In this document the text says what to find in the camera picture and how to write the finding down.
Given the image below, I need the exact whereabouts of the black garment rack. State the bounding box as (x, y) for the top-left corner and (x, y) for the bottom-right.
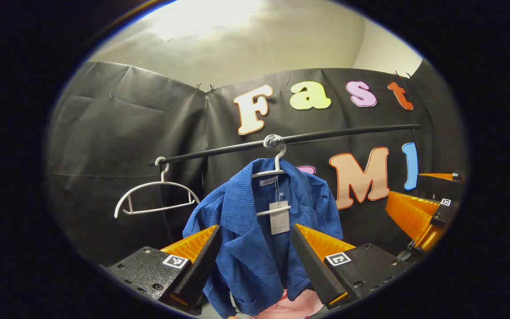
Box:
(150, 124), (422, 244)

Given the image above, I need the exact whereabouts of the white clothes hanger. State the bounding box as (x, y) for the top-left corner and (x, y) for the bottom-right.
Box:
(251, 141), (292, 218)
(114, 156), (201, 219)

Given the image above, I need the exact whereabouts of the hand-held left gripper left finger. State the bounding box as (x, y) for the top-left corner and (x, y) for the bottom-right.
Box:
(106, 225), (223, 317)

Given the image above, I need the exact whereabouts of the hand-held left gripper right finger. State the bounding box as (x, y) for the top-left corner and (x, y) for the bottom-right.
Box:
(290, 224), (412, 311)

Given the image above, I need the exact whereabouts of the black backdrop cloth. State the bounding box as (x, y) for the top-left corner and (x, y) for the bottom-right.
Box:
(47, 61), (466, 266)

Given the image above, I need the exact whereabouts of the white paper price tag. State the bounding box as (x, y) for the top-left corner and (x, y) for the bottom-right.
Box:
(269, 201), (290, 235)

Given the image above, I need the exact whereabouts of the blue corduroy jacket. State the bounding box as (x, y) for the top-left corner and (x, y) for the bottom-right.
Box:
(183, 158), (344, 319)

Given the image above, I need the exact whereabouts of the silver tape wrap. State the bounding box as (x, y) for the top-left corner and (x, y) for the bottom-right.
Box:
(263, 134), (286, 149)

